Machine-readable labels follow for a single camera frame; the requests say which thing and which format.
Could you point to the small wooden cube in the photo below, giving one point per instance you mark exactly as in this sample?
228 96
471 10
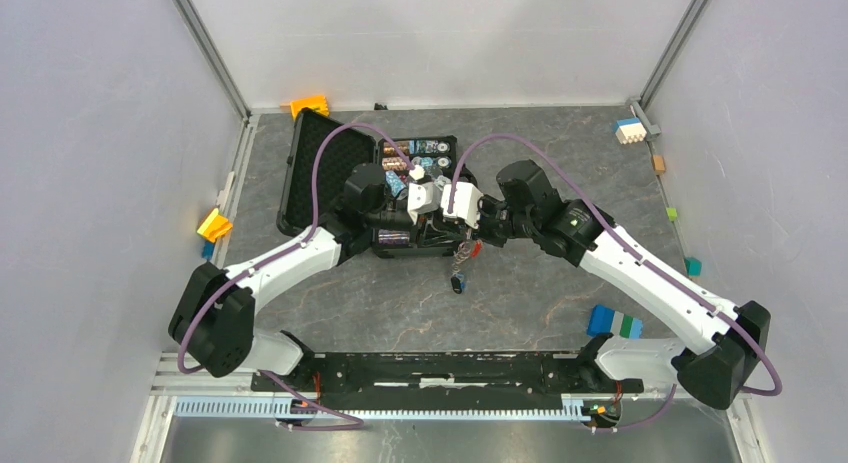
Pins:
659 164

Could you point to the yellow orange toy block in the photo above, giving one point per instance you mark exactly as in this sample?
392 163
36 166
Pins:
214 226

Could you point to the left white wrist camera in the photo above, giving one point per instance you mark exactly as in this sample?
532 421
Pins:
422 199

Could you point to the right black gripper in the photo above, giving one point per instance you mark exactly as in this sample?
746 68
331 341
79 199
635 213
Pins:
482 233

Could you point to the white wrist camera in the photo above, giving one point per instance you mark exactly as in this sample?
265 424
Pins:
461 202
422 199

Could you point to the blue white toy block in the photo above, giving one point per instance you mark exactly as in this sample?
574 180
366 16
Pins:
630 130

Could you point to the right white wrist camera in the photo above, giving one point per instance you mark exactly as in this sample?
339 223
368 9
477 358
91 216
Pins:
461 202

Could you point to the blue green brick stack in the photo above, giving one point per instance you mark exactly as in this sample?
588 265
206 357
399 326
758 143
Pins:
606 320

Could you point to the small blue block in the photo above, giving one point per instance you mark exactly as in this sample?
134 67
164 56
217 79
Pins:
208 250

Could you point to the red keyring carabiner with rings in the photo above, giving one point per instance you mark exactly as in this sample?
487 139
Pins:
462 254

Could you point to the teal cube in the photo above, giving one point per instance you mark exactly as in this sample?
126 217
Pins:
693 266

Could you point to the black poker chip case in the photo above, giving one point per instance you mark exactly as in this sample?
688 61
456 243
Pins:
348 150

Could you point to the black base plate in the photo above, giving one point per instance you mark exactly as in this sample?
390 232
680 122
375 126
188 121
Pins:
523 380

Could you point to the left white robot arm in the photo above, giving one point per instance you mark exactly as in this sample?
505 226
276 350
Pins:
214 323

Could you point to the white cable comb rail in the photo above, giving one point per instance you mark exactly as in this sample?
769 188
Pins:
287 408

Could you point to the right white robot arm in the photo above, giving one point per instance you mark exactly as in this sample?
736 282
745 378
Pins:
716 344

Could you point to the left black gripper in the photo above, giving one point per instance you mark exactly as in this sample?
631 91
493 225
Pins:
434 229

